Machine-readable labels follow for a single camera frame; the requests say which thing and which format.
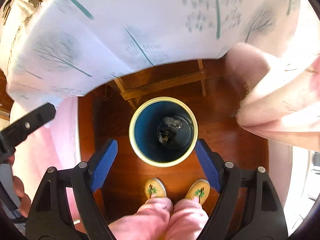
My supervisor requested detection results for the black gold wrapper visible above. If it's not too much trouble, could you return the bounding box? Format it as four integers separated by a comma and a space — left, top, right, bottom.
157, 116, 182, 145

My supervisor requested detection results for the blue trash bin cream rim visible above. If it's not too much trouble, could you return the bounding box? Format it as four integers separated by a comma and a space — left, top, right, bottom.
129, 96, 199, 167

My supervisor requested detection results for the person left hand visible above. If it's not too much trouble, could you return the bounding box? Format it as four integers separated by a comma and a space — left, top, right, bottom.
5, 154, 32, 218

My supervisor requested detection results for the right yellow slipper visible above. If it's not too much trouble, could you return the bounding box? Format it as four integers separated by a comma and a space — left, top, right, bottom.
185, 179, 210, 205

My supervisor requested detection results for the yellow slipper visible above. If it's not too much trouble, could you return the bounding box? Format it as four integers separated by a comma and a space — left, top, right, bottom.
185, 179, 210, 205
144, 178, 167, 199

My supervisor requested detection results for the pink bed blanket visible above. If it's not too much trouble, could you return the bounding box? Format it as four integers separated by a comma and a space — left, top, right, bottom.
10, 96, 86, 233

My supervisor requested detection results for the right pink trouser leg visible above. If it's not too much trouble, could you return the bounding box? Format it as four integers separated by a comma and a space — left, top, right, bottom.
165, 198, 208, 240

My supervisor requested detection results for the pink trouser leg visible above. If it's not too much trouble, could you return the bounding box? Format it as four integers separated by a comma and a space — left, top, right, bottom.
165, 198, 208, 240
108, 197, 173, 239

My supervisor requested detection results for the left yellow slipper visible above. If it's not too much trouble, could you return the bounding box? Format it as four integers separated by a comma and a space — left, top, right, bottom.
144, 178, 167, 199

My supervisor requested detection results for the left pink trouser leg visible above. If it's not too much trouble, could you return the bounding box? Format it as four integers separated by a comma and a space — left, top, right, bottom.
108, 197, 173, 239

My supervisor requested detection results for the white floral curtain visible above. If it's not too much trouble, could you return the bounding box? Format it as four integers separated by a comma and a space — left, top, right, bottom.
226, 0, 319, 152

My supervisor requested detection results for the tree pattern tablecloth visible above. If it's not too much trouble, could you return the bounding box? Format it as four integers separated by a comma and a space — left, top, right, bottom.
1, 0, 300, 104

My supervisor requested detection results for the white lace covered furniture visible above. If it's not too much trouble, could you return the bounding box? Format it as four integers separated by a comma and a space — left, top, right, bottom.
0, 0, 58, 28

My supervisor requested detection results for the wooden table frame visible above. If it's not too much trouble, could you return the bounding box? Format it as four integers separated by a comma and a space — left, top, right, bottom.
104, 59, 207, 109

